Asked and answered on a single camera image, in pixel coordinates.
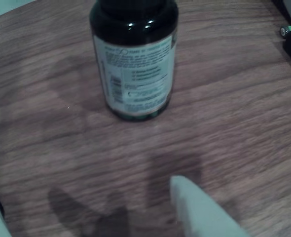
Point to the black rimmed object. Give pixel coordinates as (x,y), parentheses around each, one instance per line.
(282,10)

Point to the green capped pill bottle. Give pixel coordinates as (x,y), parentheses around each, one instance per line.
(135,64)

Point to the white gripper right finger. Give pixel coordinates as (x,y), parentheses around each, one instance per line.
(202,212)

